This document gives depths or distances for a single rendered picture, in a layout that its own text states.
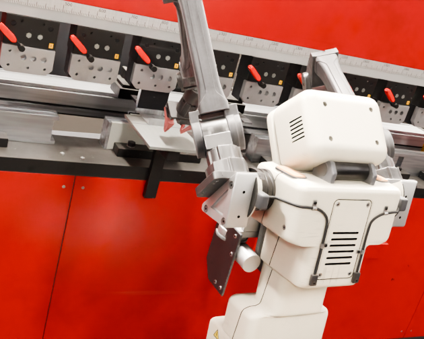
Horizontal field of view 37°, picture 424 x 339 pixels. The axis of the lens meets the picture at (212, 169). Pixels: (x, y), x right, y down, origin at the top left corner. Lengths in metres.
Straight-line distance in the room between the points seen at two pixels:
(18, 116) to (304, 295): 1.04
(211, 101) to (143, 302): 1.16
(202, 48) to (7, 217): 0.93
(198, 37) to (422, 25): 1.34
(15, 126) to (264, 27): 0.86
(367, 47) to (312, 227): 1.26
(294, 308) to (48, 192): 0.91
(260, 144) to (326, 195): 1.11
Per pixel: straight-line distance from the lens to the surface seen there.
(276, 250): 1.35
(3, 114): 1.99
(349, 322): 2.92
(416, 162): 2.81
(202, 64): 1.33
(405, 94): 2.59
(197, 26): 1.35
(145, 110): 2.12
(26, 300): 2.19
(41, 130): 2.03
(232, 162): 1.23
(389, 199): 1.36
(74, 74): 1.97
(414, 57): 2.56
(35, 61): 1.94
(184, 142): 1.96
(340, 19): 2.30
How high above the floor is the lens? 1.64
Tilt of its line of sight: 21 degrees down
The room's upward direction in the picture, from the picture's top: 16 degrees clockwise
